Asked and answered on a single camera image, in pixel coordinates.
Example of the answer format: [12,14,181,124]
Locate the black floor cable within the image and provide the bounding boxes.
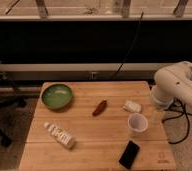
[161,99,192,145]

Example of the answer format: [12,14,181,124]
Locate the clear plastic cup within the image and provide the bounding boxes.
[127,113,148,133]

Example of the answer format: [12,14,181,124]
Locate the white plastic bottle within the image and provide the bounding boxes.
[44,122,76,149]

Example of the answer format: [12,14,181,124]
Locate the black hanging cable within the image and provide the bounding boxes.
[109,11,145,81]

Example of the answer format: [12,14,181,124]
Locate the green ceramic bowl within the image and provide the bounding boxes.
[41,84,73,110]

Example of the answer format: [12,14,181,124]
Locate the small white wrapped object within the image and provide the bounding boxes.
[123,101,142,113]

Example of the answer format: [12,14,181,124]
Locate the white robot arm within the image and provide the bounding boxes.
[150,61,192,109]

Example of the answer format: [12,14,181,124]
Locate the black smartphone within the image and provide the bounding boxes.
[119,141,140,169]

